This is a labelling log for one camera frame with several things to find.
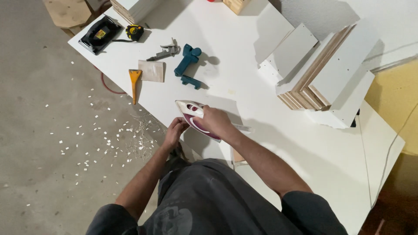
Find person's left hand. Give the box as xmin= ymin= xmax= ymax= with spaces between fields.
xmin=162 ymin=117 xmax=190 ymax=151

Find person's right hand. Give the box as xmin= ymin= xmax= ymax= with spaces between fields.
xmin=193 ymin=105 xmax=236 ymax=141

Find white and purple clothes iron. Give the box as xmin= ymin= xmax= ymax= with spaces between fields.
xmin=175 ymin=100 xmax=222 ymax=143

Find small teal trimmer piece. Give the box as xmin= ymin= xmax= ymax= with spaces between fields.
xmin=180 ymin=75 xmax=202 ymax=90

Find pale wooden sanding block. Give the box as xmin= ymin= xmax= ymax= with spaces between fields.
xmin=138 ymin=60 xmax=166 ymax=83

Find teal edge trimmer tool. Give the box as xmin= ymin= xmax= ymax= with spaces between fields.
xmin=174 ymin=44 xmax=202 ymax=77

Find white edge banding strip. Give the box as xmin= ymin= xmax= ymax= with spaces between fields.
xmin=233 ymin=123 xmax=253 ymax=133

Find white board panel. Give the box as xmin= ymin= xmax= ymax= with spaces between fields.
xmin=230 ymin=147 xmax=250 ymax=168

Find scattered white edging scraps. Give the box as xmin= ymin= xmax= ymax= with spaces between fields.
xmin=26 ymin=60 xmax=169 ymax=207

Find grey metal clamp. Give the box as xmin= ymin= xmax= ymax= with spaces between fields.
xmin=146 ymin=37 xmax=180 ymax=62

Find person's dark grey shirt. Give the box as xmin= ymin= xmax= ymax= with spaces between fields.
xmin=86 ymin=158 xmax=349 ymax=235

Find yellow and black tape measure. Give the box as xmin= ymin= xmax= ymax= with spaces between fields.
xmin=125 ymin=24 xmax=145 ymax=42

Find black electric sander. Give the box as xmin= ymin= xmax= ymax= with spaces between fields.
xmin=78 ymin=15 xmax=123 ymax=55

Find pile of white plywood boards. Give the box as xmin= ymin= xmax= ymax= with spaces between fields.
xmin=110 ymin=0 xmax=164 ymax=25

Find light wooden block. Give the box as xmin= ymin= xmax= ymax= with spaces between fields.
xmin=223 ymin=0 xmax=252 ymax=15

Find wooden stool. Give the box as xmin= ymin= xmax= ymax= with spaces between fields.
xmin=42 ymin=0 xmax=108 ymax=38

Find stack of white laminated boards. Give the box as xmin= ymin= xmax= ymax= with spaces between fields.
xmin=257 ymin=22 xmax=376 ymax=129

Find orange handled scraper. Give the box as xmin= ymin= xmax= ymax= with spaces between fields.
xmin=128 ymin=69 xmax=143 ymax=105

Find red hose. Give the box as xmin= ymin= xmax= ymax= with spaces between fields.
xmin=94 ymin=65 xmax=127 ymax=95

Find white cable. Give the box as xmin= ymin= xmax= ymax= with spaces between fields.
xmin=357 ymin=103 xmax=418 ymax=209

